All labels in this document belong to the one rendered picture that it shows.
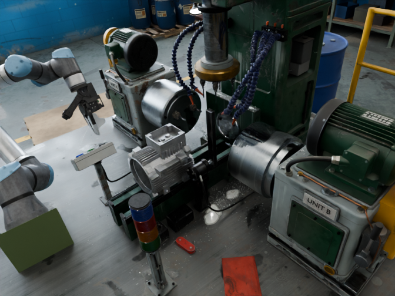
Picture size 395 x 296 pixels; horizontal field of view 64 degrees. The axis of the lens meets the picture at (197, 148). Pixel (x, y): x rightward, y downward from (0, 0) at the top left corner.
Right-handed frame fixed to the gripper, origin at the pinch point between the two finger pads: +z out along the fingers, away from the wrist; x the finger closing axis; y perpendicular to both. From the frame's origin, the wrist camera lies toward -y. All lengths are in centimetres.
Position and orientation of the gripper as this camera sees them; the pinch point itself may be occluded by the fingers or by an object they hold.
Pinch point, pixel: (96, 133)
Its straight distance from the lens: 137.6
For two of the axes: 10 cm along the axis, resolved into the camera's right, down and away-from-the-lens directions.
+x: -5.3, 0.4, 8.5
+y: 7.5, -4.4, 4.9
